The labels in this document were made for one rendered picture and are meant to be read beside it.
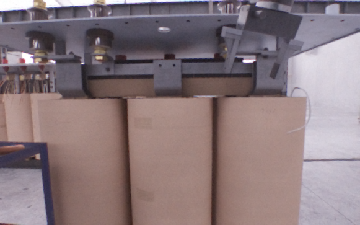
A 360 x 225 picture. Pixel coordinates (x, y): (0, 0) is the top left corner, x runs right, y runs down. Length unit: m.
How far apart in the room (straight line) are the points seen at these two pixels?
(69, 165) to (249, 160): 0.79
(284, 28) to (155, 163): 0.66
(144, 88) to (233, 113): 0.44
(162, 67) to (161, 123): 0.24
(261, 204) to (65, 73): 1.04
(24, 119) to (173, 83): 2.84
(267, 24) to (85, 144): 0.80
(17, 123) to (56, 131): 2.47
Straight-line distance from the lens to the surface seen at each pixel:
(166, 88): 0.80
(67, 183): 1.00
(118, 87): 0.95
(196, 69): 0.85
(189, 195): 0.87
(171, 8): 9.53
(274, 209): 0.98
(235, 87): 0.92
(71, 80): 0.94
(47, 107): 0.97
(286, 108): 0.86
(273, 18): 0.48
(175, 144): 0.78
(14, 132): 3.45
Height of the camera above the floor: 1.08
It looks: 5 degrees down
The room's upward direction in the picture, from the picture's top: 1 degrees counter-clockwise
